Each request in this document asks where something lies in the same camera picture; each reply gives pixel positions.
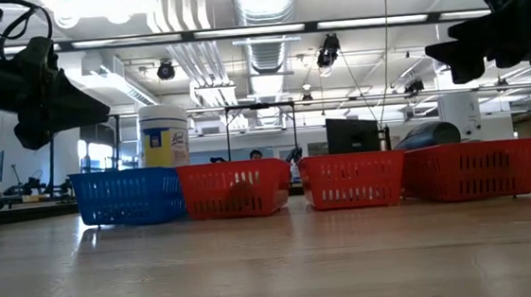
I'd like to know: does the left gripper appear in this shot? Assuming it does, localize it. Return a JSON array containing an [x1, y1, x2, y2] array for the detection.
[[0, 31, 115, 154]]

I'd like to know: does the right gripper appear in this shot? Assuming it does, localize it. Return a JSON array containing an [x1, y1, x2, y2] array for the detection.
[[422, 2, 531, 87]]

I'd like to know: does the dark grey toiletry tube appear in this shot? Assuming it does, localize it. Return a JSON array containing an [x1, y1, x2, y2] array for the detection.
[[390, 119, 463, 152]]

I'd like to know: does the white cylindrical column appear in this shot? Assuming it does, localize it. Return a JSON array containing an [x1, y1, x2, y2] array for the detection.
[[436, 91, 484, 141]]

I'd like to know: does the blue slotted plastic basket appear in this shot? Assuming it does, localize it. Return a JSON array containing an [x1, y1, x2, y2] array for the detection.
[[67, 164, 187, 232]]

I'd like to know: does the red slotted plastic basket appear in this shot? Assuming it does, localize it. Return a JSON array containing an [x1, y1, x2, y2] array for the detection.
[[398, 135, 531, 208], [296, 148, 411, 213], [175, 155, 295, 223]]

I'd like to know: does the Lysol wipes canister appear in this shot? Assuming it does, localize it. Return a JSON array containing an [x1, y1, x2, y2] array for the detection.
[[135, 101, 193, 170]]

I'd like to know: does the thin hanging cable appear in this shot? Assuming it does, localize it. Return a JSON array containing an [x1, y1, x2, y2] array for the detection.
[[370, 0, 398, 129]]

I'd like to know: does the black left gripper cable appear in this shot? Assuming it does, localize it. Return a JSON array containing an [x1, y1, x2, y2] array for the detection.
[[0, 0, 57, 61]]

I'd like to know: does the black overhead camera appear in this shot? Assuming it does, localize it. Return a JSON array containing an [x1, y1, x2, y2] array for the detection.
[[313, 31, 344, 69]]

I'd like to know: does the black background rig frame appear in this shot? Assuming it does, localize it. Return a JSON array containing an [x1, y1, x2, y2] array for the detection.
[[222, 99, 300, 162]]

